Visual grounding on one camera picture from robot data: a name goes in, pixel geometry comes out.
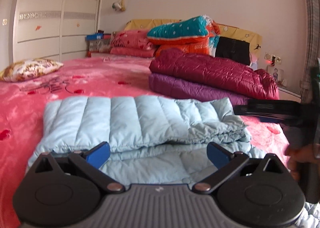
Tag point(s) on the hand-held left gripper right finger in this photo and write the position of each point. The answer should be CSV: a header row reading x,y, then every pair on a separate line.
x,y
217,154

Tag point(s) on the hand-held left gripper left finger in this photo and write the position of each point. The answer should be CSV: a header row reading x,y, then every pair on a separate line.
x,y
98,154

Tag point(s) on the person's right hand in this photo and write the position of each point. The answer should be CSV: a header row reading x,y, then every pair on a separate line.
x,y
295,158

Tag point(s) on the yellow headboard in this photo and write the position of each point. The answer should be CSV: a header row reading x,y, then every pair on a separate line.
x,y
140,24

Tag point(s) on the purple down jacket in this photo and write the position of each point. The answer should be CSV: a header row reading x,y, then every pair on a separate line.
x,y
187,87

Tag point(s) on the light blue down jacket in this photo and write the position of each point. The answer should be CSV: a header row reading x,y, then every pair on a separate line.
x,y
125,118

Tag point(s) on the white wall socket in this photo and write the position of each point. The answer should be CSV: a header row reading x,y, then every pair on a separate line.
x,y
268,55

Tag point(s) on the small photo frame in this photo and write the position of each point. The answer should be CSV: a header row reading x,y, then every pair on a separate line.
x,y
275,74

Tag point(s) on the black plug charger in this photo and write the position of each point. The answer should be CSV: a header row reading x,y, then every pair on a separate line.
x,y
273,60

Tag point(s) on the black cloth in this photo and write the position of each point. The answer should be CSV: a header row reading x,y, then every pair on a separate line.
x,y
232,50

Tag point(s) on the maroon down jacket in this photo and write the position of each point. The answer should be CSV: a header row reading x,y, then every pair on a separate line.
x,y
212,72

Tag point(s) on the teal and orange dotted quilt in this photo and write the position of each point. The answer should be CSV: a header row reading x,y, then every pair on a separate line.
x,y
180,30

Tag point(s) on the blue box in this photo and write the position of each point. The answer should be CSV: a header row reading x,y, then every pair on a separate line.
x,y
94,36

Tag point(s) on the hanging wall ornament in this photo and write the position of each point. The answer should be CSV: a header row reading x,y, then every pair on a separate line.
x,y
120,5

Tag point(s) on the pink folded pillows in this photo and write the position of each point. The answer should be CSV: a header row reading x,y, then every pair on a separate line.
x,y
130,42

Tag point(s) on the grey curtain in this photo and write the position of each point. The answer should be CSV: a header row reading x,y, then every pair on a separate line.
x,y
311,17

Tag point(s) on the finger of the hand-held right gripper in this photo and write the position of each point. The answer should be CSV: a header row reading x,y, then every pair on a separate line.
x,y
275,106
262,116

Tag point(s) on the floral patterned pillow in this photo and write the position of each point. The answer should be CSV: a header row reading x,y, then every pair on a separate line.
x,y
30,69

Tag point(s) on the pink heart-print bedspread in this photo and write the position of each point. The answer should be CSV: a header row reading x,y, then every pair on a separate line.
x,y
100,72

